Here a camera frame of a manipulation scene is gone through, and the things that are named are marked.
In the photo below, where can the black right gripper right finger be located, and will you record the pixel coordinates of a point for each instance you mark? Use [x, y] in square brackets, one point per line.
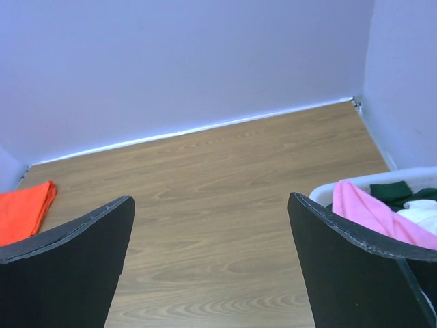
[356, 277]

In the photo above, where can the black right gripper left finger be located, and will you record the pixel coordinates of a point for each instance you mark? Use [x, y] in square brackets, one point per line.
[67, 276]

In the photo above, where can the orange t shirt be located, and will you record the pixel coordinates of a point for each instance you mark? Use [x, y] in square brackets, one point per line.
[23, 211]

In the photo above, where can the pink t shirt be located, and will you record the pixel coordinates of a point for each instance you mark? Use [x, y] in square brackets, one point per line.
[354, 204]

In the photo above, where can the dark green garment in basket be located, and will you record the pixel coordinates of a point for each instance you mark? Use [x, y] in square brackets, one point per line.
[396, 194]

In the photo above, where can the white garment in basket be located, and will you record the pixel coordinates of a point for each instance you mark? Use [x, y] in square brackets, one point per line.
[422, 213]

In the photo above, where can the white perforated laundry basket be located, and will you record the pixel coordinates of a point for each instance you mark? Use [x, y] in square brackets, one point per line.
[416, 178]

